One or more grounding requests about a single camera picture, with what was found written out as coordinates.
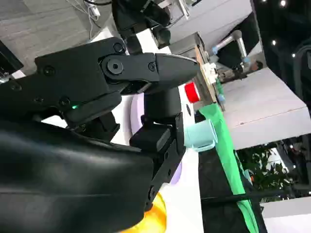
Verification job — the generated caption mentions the lilac plate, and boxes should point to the lilac plate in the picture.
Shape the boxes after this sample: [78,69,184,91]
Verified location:
[130,93,183,186]

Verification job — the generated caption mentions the black backdrop cloth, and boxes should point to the black backdrop cloth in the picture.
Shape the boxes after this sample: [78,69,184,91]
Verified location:
[198,145,268,233]

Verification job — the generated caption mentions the green cloth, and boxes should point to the green cloth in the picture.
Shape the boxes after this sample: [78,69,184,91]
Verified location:
[198,103,260,233]

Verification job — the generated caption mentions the orange white toy bread roll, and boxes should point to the orange white toy bread roll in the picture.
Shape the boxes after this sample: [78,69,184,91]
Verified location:
[130,191,168,233]

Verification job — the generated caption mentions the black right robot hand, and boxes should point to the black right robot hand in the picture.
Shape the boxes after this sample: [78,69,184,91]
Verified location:
[0,36,201,233]

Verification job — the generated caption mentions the pale green mug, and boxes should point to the pale green mug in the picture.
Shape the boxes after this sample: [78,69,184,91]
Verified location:
[184,120,218,153]

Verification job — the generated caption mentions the white power adapter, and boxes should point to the white power adapter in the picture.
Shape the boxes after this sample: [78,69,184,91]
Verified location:
[88,5,101,17]

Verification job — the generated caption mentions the green plants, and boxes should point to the green plants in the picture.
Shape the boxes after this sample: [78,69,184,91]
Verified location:
[237,145,294,202]

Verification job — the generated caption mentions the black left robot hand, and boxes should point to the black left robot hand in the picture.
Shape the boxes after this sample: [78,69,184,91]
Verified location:
[111,0,172,54]

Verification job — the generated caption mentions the red cylinder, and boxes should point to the red cylinder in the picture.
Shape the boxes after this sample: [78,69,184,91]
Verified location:
[184,82,201,104]

